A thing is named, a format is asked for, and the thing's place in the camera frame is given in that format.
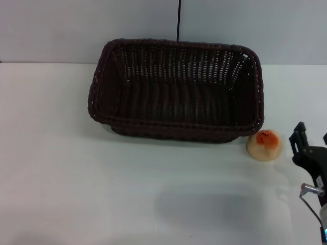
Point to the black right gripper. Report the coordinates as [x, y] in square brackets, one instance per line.
[313, 160]

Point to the cream bun with orange top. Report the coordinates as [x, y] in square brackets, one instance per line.
[263, 151]

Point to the dark brown woven basket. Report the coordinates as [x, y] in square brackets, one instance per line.
[176, 102]

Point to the black vertical wall strip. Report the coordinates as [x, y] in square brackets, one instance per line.
[178, 20]

